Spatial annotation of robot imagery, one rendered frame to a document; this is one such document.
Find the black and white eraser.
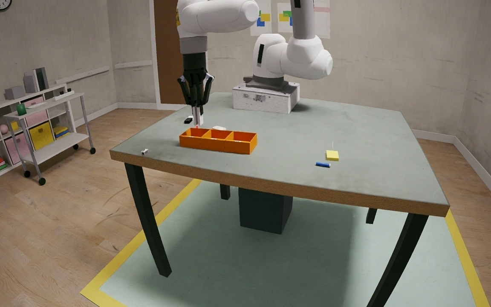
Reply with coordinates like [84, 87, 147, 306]
[184, 116, 194, 124]

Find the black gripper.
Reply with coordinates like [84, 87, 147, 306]
[177, 52, 215, 126]

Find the orange three-compartment tray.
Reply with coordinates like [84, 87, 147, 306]
[179, 127, 257, 155]

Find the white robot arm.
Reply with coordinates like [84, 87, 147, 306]
[176, 0, 333, 92]

